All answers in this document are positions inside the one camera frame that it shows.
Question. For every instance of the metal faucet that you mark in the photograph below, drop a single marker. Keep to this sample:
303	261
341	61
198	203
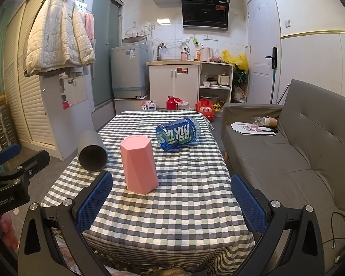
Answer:
159	51

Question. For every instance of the white open shelf unit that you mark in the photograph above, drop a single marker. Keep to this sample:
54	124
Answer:
230	83

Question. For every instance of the white electric kettle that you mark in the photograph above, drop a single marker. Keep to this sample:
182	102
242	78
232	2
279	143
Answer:
206	54

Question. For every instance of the grey cup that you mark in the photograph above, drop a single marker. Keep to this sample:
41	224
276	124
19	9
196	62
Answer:
89	142

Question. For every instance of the green plant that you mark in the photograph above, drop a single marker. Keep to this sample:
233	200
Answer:
241	77

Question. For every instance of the white wall sockets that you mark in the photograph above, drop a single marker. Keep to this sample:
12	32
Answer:
210	37

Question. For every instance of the person's left hand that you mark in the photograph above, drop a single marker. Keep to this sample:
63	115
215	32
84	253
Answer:
8	230

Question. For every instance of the white tissue pack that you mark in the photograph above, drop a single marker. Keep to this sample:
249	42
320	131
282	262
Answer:
149	105

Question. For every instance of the red shopping bag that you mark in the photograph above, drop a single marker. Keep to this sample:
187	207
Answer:
205	109

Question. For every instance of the grey washing machine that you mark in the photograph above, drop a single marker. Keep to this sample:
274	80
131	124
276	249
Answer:
129	69

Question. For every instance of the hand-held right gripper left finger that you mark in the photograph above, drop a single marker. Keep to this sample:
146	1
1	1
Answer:
95	201

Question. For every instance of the white door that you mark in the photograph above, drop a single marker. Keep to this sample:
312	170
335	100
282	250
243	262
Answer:
258	34

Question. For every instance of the pink towel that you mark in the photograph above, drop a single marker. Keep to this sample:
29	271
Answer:
89	26

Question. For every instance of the dark ribbed suitcase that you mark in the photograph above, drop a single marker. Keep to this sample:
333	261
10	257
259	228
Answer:
1	123

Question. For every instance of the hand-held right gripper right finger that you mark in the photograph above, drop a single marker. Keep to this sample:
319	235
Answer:
248	207

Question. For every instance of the pink bottle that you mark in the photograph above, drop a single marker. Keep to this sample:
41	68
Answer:
184	55

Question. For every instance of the louvered wardrobe doors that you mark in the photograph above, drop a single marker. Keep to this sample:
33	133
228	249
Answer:
20	77

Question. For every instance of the grey basin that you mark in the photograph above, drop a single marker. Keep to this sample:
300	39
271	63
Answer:
209	97

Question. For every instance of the pink hexagonal cup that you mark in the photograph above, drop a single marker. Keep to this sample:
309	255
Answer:
139	164

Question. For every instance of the white light switch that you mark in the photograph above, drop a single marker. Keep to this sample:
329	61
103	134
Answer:
287	23

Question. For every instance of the white sink cabinet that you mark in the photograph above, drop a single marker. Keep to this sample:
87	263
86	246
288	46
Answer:
161	83

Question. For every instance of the blue labelled plastic bottle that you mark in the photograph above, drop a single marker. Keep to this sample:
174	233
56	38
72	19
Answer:
175	135

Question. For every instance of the grey checked tablecloth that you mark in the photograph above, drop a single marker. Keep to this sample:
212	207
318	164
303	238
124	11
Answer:
175	215

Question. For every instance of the yellow plastic bag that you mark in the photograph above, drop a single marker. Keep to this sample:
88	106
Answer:
238	60

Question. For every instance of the printed paper fan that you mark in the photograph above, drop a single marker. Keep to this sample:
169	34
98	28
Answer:
244	128

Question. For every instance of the red thermos jug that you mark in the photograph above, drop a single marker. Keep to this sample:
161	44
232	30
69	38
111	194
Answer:
171	103

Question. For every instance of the frosted glass sliding door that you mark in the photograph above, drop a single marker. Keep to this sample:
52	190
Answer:
103	49

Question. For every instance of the grey sofa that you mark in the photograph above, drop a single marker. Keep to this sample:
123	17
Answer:
276	164

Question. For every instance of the white plastic bag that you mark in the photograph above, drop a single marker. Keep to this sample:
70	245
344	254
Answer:
185	105

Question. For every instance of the brown paper cup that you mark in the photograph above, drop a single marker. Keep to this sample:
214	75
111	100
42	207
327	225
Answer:
270	121

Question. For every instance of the black range hood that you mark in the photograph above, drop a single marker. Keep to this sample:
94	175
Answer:
204	11

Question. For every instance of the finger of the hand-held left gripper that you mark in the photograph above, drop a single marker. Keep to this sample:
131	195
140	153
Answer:
7	153
34	161

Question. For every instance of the clear plastic bottle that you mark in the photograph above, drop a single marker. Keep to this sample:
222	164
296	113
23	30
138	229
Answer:
258	120

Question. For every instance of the white padded jacket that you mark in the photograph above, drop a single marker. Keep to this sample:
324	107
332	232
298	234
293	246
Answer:
57	34

